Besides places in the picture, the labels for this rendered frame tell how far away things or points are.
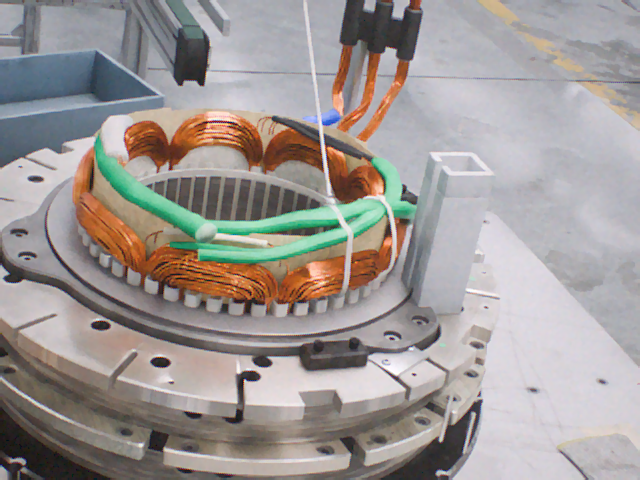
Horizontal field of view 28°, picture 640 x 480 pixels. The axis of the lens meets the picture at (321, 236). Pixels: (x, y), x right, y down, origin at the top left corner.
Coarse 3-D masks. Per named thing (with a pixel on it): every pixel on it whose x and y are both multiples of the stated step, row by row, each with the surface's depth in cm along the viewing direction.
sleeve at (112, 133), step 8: (112, 120) 74; (120, 120) 75; (128, 120) 76; (104, 128) 73; (112, 128) 73; (120, 128) 73; (104, 136) 72; (112, 136) 72; (120, 136) 72; (104, 144) 71; (112, 144) 71; (120, 144) 71; (112, 152) 70; (120, 152) 71; (120, 160) 71
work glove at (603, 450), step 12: (564, 444) 118; (576, 444) 118; (588, 444) 118; (600, 444) 119; (612, 444) 119; (624, 444) 119; (576, 456) 117; (588, 456) 117; (600, 456) 117; (612, 456) 117; (624, 456) 117; (636, 456) 118; (588, 468) 115; (600, 468) 115; (612, 468) 115; (624, 468) 115; (636, 468) 116
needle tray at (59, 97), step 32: (0, 64) 104; (32, 64) 106; (64, 64) 108; (96, 64) 110; (0, 96) 105; (32, 96) 107; (64, 96) 109; (96, 96) 110; (128, 96) 106; (160, 96) 102; (0, 128) 94; (32, 128) 96; (64, 128) 98; (96, 128) 100; (0, 160) 96
